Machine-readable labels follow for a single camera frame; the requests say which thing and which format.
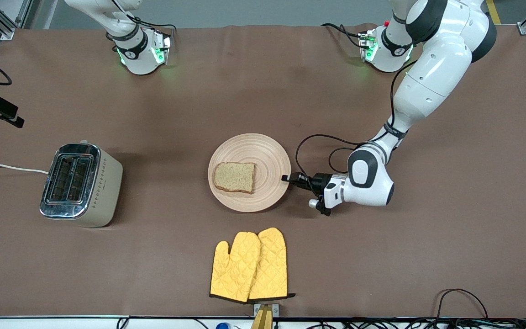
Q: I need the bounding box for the right arm base control board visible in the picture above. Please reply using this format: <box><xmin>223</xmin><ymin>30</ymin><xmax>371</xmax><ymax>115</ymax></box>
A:
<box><xmin>153</xmin><ymin>30</ymin><xmax>172</xmax><ymax>64</ymax></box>

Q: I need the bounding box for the chrome and beige toaster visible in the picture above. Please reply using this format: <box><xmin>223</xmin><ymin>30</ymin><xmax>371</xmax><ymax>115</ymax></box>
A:
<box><xmin>39</xmin><ymin>141</ymin><xmax>124</xmax><ymax>228</ymax></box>

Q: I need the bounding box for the round light wooden plate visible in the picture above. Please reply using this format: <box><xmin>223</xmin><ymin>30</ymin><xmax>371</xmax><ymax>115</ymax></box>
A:
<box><xmin>208</xmin><ymin>133</ymin><xmax>292</xmax><ymax>213</ymax></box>

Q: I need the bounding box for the yellow quilted oven mitt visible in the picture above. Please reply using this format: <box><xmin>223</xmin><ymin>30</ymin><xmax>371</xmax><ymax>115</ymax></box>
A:
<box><xmin>248</xmin><ymin>227</ymin><xmax>296</xmax><ymax>302</ymax></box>
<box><xmin>210</xmin><ymin>232</ymin><xmax>262</xmax><ymax>303</ymax></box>

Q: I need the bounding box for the black left base cable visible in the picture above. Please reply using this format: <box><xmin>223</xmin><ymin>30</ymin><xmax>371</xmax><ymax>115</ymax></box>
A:
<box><xmin>321</xmin><ymin>23</ymin><xmax>365</xmax><ymax>48</ymax></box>

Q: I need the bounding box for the black base cable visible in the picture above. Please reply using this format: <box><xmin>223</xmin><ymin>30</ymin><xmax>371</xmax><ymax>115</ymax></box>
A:
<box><xmin>110</xmin><ymin>0</ymin><xmax>177</xmax><ymax>32</ymax></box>
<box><xmin>321</xmin><ymin>23</ymin><xmax>365</xmax><ymax>48</ymax></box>

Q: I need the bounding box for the white toaster power cord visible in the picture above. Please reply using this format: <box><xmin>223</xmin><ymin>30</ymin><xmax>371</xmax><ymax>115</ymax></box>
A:
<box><xmin>0</xmin><ymin>164</ymin><xmax>50</xmax><ymax>175</ymax></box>

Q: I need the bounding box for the left arm base control board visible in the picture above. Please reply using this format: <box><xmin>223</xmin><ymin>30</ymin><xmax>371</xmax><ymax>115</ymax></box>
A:
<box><xmin>359</xmin><ymin>30</ymin><xmax>379</xmax><ymax>62</ymax></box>

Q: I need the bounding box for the small metal bracket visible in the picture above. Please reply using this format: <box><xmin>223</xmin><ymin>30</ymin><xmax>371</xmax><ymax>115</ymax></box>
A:
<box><xmin>254</xmin><ymin>303</ymin><xmax>279</xmax><ymax>318</ymax></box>

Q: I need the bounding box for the black cable loop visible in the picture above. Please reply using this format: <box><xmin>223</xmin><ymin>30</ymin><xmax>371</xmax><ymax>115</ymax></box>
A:
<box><xmin>434</xmin><ymin>288</ymin><xmax>489</xmax><ymax>320</ymax></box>

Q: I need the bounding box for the yellow floor tape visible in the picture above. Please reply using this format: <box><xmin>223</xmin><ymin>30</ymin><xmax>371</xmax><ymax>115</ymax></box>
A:
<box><xmin>486</xmin><ymin>0</ymin><xmax>502</xmax><ymax>25</ymax></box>

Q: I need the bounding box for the slice of brown bread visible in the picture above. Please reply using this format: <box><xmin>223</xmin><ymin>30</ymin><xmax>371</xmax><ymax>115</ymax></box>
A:
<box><xmin>213</xmin><ymin>162</ymin><xmax>256</xmax><ymax>194</ymax></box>

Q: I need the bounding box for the black right base cable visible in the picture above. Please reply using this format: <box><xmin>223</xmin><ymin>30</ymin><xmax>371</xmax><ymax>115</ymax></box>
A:
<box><xmin>110</xmin><ymin>0</ymin><xmax>177</xmax><ymax>32</ymax></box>

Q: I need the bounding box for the brown table cover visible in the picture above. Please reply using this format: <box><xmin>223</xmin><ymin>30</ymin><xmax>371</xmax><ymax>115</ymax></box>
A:
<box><xmin>0</xmin><ymin>23</ymin><xmax>526</xmax><ymax>319</ymax></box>

